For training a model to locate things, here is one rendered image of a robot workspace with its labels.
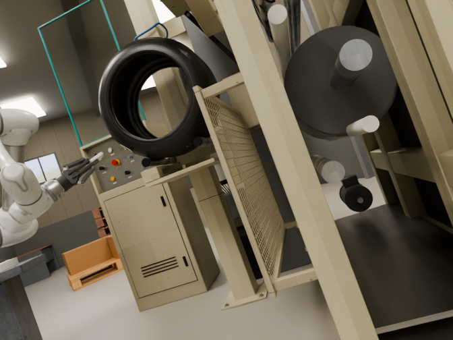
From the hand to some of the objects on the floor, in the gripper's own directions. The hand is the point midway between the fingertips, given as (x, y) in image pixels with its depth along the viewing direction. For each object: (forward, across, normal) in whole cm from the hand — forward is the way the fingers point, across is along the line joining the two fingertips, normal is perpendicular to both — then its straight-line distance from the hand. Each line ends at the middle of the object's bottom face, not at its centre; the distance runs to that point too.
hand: (96, 158), depth 159 cm
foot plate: (+19, +100, -56) cm, 116 cm away
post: (+19, +100, -56) cm, 116 cm away
